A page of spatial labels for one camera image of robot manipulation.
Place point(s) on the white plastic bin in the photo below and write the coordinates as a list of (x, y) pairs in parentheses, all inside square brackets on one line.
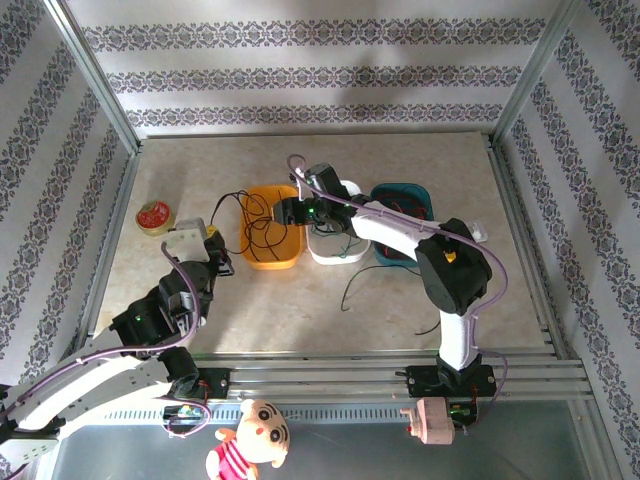
[(330, 255)]

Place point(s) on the pink toy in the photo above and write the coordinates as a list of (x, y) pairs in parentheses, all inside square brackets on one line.
[(432, 420)]

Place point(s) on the orange plastic bin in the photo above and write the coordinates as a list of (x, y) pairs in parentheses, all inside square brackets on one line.
[(285, 250)]

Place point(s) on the small circuit board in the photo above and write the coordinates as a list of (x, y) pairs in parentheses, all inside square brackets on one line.
[(462, 412), (182, 412)]

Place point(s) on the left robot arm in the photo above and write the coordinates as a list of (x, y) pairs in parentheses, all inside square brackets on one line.
[(100, 372)]

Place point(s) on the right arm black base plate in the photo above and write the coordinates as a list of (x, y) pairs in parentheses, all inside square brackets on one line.
[(425, 382)]

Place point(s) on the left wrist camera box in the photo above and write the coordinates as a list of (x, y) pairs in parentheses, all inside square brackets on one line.
[(187, 240)]

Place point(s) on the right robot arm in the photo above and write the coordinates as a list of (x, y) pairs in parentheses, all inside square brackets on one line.
[(450, 280)]

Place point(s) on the slotted metal strip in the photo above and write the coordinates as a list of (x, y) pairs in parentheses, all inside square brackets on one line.
[(350, 415)]

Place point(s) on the aluminium corner post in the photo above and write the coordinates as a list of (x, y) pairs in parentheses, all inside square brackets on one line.
[(95, 80), (537, 75)]

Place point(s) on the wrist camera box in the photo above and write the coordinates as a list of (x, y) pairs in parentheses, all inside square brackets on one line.
[(325, 177), (187, 240)]

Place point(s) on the plush doll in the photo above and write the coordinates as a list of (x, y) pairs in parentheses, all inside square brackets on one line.
[(250, 440)]

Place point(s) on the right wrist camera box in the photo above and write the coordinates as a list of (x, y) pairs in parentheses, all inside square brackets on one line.
[(325, 177)]

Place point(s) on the clear plastic packet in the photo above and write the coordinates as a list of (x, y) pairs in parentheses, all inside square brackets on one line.
[(479, 232)]

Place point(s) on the aluminium side rail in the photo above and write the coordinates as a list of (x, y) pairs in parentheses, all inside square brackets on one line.
[(122, 200), (520, 225)]

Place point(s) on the aluminium front rail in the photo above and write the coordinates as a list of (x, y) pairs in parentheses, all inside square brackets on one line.
[(325, 375)]

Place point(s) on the teal plastic bin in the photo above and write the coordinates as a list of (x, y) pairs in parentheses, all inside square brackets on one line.
[(400, 192)]

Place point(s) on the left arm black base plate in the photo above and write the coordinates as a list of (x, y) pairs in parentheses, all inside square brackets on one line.
[(215, 382)]

